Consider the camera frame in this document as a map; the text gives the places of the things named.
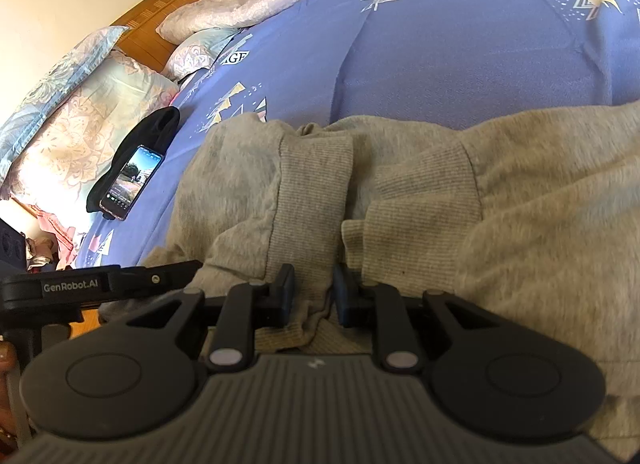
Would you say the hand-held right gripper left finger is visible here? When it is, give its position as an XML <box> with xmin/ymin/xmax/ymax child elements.
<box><xmin>125</xmin><ymin>263</ymin><xmax>295</xmax><ymax>374</ymax></box>

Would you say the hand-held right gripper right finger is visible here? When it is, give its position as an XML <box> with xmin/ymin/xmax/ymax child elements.
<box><xmin>332</xmin><ymin>263</ymin><xmax>501</xmax><ymax>374</ymax></box>

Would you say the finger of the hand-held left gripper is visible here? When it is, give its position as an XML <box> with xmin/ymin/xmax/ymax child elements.
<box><xmin>100</xmin><ymin>260</ymin><xmax>203</xmax><ymax>304</ymax></box>

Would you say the beige knit sweater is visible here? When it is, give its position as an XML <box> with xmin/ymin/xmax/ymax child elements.
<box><xmin>100</xmin><ymin>102</ymin><xmax>640</xmax><ymax>462</ymax></box>

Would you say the person's left hand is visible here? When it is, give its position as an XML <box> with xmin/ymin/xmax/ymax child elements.
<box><xmin>0</xmin><ymin>341</ymin><xmax>17</xmax><ymax>433</ymax></box>

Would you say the dark storage box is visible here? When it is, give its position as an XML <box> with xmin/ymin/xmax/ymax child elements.
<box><xmin>0</xmin><ymin>223</ymin><xmax>27</xmax><ymax>273</ymax></box>

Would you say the pink clothes pile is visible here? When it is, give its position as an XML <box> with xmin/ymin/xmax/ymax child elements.
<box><xmin>25</xmin><ymin>204</ymin><xmax>79</xmax><ymax>273</ymax></box>

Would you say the smartphone with lit screen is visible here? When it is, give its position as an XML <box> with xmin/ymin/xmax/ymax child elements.
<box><xmin>99</xmin><ymin>144</ymin><xmax>164</xmax><ymax>221</ymax></box>

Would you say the black cloth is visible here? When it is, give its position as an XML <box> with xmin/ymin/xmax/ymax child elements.
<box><xmin>85</xmin><ymin>105</ymin><xmax>181</xmax><ymax>215</ymax></box>

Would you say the pink floral pillow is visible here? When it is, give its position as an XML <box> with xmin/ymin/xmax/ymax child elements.
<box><xmin>9</xmin><ymin>62</ymin><xmax>181</xmax><ymax>212</ymax></box>

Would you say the blue floral pillow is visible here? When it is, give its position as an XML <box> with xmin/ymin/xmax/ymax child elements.
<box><xmin>0</xmin><ymin>24</ymin><xmax>132</xmax><ymax>187</ymax></box>

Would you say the small pink blue pillow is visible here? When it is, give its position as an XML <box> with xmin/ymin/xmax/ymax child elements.
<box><xmin>165</xmin><ymin>27</ymin><xmax>242</xmax><ymax>84</ymax></box>

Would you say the blue printed bed sheet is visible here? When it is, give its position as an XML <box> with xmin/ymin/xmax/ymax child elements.
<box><xmin>75</xmin><ymin>0</ymin><xmax>640</xmax><ymax>270</ymax></box>

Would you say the wooden headboard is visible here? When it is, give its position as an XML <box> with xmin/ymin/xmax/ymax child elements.
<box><xmin>110</xmin><ymin>0</ymin><xmax>231</xmax><ymax>82</ymax></box>

